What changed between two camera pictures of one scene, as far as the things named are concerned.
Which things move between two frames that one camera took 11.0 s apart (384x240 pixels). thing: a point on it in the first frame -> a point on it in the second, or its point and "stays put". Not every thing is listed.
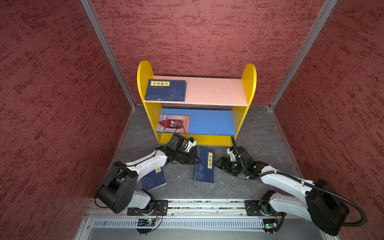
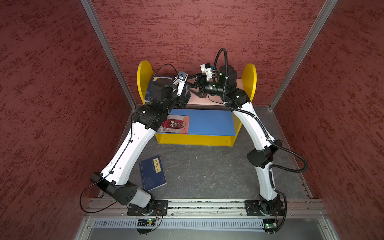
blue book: x=203 y=171 -> x=152 y=78
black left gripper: x=191 y=154 -> x=182 y=100
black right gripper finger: x=222 y=160 -> x=197 y=78
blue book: x=154 y=180 stays put
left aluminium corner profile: x=109 y=50 stays put
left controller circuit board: x=146 y=222 stays put
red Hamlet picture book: x=173 y=124 stays put
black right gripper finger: x=223 y=167 -> x=192 y=90
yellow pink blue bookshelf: x=216 y=105 stays put
